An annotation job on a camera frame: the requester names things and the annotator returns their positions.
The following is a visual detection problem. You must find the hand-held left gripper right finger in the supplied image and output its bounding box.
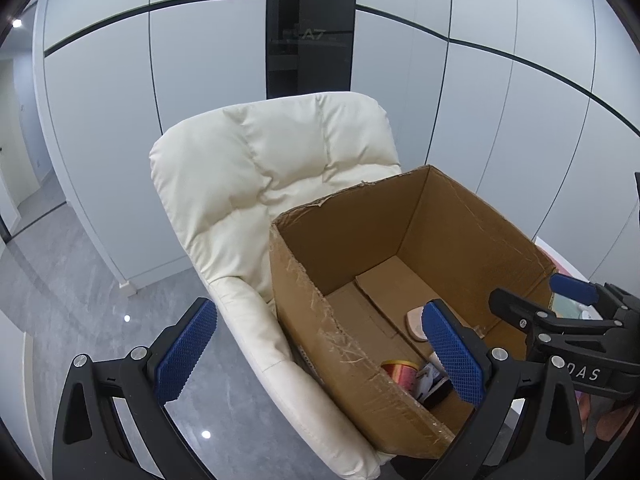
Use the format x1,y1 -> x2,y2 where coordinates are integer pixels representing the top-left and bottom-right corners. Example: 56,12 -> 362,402
421,299 -> 586,480

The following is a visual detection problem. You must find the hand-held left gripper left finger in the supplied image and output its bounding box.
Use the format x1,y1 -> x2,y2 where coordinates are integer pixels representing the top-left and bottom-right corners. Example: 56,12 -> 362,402
51,297 -> 219,480

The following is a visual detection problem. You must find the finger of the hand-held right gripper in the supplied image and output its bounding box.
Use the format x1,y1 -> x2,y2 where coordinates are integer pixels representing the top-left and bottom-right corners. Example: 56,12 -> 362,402
549,272 -> 640,320
489,287 -> 557,333

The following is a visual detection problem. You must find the pale pink round item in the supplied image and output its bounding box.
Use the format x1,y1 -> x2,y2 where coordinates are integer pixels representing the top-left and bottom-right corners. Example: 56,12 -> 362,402
404,305 -> 431,343

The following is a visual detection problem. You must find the red jar with yellow lid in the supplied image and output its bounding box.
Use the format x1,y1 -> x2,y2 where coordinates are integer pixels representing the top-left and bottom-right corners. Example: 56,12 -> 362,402
381,359 -> 421,396

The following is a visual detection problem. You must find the brown cardboard box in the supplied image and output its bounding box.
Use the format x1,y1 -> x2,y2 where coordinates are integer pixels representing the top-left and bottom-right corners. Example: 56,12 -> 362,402
269,164 -> 558,461

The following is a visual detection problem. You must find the person's right hand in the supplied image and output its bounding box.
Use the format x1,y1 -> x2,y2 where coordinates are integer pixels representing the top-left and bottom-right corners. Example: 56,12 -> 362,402
595,400 -> 640,442

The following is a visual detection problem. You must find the striped colourful cloth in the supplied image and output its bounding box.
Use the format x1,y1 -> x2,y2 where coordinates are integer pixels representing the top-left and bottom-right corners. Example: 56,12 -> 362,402
550,260 -> 601,321

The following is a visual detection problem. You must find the white table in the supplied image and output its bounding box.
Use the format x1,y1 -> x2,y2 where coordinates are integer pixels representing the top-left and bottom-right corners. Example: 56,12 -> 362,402
534,239 -> 576,276

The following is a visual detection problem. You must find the cream padded chair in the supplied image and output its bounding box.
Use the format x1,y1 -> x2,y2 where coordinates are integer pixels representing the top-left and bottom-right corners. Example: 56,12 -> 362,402
149,91 -> 403,479

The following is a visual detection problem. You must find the black glass wall panel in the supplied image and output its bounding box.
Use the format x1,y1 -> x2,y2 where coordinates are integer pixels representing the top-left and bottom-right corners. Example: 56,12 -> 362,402
266,0 -> 357,100

